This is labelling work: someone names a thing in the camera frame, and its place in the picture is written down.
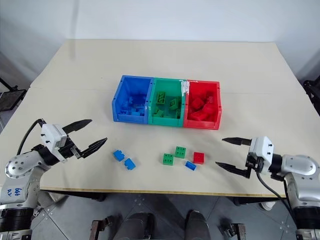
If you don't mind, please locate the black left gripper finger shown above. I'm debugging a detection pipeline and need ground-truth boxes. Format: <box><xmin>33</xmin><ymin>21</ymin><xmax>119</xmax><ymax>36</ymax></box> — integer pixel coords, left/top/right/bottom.
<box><xmin>62</xmin><ymin>119</ymin><xmax>94</xmax><ymax>135</ymax></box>
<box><xmin>80</xmin><ymin>137</ymin><xmax>109</xmax><ymax>159</ymax></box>

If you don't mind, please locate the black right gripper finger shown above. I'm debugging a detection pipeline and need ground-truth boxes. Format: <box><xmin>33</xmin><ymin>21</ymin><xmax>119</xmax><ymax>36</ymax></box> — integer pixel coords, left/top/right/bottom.
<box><xmin>215</xmin><ymin>161</ymin><xmax>251</xmax><ymax>179</ymax></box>
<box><xmin>221</xmin><ymin>136</ymin><xmax>252</xmax><ymax>147</ymax></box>

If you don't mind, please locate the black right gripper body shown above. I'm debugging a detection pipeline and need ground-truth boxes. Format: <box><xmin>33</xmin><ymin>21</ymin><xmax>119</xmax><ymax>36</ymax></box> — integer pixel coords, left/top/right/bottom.
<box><xmin>245</xmin><ymin>154</ymin><xmax>265</xmax><ymax>180</ymax></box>

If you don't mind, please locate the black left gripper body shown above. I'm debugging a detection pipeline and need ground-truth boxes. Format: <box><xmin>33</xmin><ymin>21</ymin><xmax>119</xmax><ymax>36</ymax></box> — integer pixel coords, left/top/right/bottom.
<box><xmin>59</xmin><ymin>135</ymin><xmax>84</xmax><ymax>160</ymax></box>

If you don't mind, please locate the red toy brick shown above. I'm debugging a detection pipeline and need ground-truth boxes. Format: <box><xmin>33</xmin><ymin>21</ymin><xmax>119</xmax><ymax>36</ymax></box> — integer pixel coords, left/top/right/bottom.
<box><xmin>193</xmin><ymin>151</ymin><xmax>206</xmax><ymax>165</ymax></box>
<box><xmin>201</xmin><ymin>103</ymin><xmax>216</xmax><ymax>121</ymax></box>
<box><xmin>187</xmin><ymin>110</ymin><xmax>201</xmax><ymax>121</ymax></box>
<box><xmin>191</xmin><ymin>96</ymin><xmax>205</xmax><ymax>111</ymax></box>

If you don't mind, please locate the small flat blue toy brick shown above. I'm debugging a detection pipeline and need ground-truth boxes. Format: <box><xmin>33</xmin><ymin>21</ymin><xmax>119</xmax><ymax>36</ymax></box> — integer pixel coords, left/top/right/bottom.
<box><xmin>184</xmin><ymin>160</ymin><xmax>198</xmax><ymax>171</ymax></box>

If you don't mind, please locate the red plastic bin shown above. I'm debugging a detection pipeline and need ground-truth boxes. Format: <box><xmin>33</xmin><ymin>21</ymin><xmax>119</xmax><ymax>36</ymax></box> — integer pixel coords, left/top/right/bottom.
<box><xmin>182</xmin><ymin>79</ymin><xmax>223</xmax><ymax>131</ymax></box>

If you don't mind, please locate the white shoe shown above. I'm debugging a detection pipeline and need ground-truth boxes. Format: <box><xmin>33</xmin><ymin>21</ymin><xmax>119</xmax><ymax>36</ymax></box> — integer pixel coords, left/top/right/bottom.
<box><xmin>259</xmin><ymin>200</ymin><xmax>276</xmax><ymax>211</ymax></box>

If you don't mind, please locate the blue plastic bin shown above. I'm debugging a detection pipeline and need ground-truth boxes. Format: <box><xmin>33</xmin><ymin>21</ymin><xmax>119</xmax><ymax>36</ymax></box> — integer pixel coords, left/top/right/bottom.
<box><xmin>111</xmin><ymin>75</ymin><xmax>154</xmax><ymax>124</ymax></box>

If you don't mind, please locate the white cloth under table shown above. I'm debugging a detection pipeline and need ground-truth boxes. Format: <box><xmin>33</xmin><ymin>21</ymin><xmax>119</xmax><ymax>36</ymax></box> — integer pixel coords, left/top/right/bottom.
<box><xmin>36</xmin><ymin>190</ymin><xmax>69</xmax><ymax>209</ymax></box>

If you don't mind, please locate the dark rounded shape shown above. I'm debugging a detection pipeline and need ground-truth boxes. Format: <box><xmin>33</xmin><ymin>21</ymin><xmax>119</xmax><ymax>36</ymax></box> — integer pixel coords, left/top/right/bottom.
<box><xmin>185</xmin><ymin>209</ymin><xmax>211</xmax><ymax>240</ymax></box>

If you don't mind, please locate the black metal stand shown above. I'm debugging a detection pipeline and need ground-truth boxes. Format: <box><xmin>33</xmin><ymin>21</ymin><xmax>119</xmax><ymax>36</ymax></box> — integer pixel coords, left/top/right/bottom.
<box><xmin>0</xmin><ymin>76</ymin><xmax>28</xmax><ymax>113</ymax></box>

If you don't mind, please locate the green plastic bin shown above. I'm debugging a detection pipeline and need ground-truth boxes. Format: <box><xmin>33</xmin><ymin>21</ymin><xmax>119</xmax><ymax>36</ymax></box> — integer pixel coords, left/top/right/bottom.
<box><xmin>147</xmin><ymin>77</ymin><xmax>190</xmax><ymax>127</ymax></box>

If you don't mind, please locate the white tape label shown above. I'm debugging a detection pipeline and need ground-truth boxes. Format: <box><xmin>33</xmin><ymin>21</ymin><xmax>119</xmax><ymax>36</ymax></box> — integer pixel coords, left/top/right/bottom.
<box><xmin>179</xmin><ymin>79</ymin><xmax>190</xmax><ymax>96</ymax></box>

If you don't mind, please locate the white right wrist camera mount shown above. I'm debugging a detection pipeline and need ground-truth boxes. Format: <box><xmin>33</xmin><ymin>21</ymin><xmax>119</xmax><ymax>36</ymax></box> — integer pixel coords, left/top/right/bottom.
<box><xmin>248</xmin><ymin>135</ymin><xmax>275</xmax><ymax>174</ymax></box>

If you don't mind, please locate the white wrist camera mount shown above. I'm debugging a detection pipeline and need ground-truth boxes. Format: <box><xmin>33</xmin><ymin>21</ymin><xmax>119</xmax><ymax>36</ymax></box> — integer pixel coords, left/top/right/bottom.
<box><xmin>40</xmin><ymin>123</ymin><xmax>69</xmax><ymax>164</ymax></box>
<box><xmin>248</xmin><ymin>135</ymin><xmax>275</xmax><ymax>174</ymax></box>

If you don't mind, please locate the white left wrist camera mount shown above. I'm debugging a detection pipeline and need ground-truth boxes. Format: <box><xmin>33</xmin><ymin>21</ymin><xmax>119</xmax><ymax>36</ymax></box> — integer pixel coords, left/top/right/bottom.
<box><xmin>40</xmin><ymin>123</ymin><xmax>69</xmax><ymax>164</ymax></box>

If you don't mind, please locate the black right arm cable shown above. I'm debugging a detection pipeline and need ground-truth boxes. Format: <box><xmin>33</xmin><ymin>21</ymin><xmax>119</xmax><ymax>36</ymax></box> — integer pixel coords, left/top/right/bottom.
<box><xmin>255</xmin><ymin>171</ymin><xmax>299</xmax><ymax>227</ymax></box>

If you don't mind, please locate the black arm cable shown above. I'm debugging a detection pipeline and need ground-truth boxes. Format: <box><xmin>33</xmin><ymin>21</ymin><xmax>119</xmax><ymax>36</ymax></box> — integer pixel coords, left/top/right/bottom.
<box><xmin>255</xmin><ymin>171</ymin><xmax>299</xmax><ymax>227</ymax></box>
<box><xmin>15</xmin><ymin>118</ymin><xmax>47</xmax><ymax>156</ymax></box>

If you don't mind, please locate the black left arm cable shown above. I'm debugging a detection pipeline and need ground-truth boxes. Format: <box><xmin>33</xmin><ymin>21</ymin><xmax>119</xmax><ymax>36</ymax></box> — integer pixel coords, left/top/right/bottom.
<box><xmin>15</xmin><ymin>118</ymin><xmax>47</xmax><ymax>156</ymax></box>

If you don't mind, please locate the brown metal bracket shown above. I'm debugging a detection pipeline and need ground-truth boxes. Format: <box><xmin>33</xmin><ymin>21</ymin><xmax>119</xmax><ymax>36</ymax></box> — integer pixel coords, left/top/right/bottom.
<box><xmin>221</xmin><ymin>221</ymin><xmax>248</xmax><ymax>240</ymax></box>
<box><xmin>90</xmin><ymin>215</ymin><xmax>114</xmax><ymax>240</ymax></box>

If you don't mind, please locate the black equipment frame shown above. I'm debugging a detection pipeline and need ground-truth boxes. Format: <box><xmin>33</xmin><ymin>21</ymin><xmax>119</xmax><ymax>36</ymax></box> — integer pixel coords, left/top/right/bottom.
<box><xmin>302</xmin><ymin>79</ymin><xmax>320</xmax><ymax>114</ymax></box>

